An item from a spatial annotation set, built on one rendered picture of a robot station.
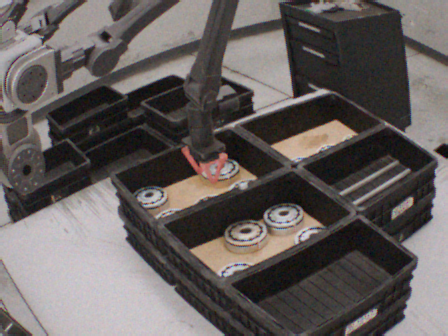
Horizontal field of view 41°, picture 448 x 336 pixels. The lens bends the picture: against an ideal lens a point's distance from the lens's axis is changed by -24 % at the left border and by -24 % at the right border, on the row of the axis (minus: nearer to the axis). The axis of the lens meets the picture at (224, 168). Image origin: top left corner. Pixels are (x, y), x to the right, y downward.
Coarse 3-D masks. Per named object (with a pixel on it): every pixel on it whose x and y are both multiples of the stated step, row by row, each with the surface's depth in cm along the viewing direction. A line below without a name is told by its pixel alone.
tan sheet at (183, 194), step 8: (240, 168) 220; (200, 176) 218; (248, 176) 216; (176, 184) 216; (184, 184) 216; (192, 184) 215; (200, 184) 215; (168, 192) 213; (176, 192) 212; (184, 192) 212; (192, 192) 212; (200, 192) 211; (208, 192) 211; (216, 192) 210; (176, 200) 209; (184, 200) 209; (192, 200) 208; (168, 208) 206; (176, 208) 206
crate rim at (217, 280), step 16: (272, 176) 195; (304, 176) 193; (240, 192) 190; (208, 208) 187; (160, 224) 181; (336, 224) 173; (176, 240) 175; (304, 240) 169; (192, 256) 169; (272, 256) 166; (208, 272) 163; (240, 272) 162
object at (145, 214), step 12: (216, 132) 218; (240, 132) 217; (180, 144) 214; (252, 144) 211; (156, 156) 210; (276, 156) 203; (132, 168) 207; (288, 168) 198; (252, 180) 194; (120, 192) 199; (228, 192) 191; (132, 204) 193; (144, 216) 187; (168, 216) 184; (156, 228) 184
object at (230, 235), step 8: (232, 224) 191; (240, 224) 191; (248, 224) 190; (256, 224) 190; (232, 232) 188; (256, 232) 187; (264, 232) 186; (232, 240) 185; (240, 240) 185; (248, 240) 184; (256, 240) 184
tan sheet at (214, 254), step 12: (216, 240) 191; (276, 240) 188; (288, 240) 187; (192, 252) 187; (204, 252) 187; (216, 252) 186; (228, 252) 186; (264, 252) 184; (276, 252) 183; (216, 264) 182
